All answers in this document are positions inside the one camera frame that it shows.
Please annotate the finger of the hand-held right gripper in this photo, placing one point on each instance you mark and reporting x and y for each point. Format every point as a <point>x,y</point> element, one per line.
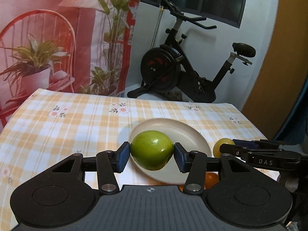
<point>231,149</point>
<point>244,143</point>

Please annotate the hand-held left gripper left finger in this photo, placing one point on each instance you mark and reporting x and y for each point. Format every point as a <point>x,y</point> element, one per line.
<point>124,157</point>

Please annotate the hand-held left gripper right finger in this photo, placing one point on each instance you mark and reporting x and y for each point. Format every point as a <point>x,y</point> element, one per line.
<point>179,157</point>

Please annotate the small yellow apple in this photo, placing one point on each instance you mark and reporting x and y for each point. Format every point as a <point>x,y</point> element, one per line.
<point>217,146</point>

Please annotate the green apple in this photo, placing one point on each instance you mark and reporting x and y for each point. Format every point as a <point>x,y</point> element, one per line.
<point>150,149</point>

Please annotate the beige round plate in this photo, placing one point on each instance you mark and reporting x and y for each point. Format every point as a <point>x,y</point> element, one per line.
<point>173,130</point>

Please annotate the small orange mandarin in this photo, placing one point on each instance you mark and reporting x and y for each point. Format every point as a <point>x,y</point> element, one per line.
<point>211,180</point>

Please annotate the checked floral tablecloth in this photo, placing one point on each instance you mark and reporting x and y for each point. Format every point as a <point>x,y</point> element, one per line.
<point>72,125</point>

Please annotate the brown wooden door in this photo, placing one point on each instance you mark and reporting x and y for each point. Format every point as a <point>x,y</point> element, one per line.
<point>284,65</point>

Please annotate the black exercise bike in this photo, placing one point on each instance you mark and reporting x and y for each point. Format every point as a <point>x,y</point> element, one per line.
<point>161,69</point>

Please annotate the printed pink plant backdrop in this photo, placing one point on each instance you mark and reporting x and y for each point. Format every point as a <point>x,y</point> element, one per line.
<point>84,41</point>

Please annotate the metal pole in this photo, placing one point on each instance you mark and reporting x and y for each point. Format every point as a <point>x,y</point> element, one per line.
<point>156,26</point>

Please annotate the dark window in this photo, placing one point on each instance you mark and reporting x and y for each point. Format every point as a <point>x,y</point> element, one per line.
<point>216,2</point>

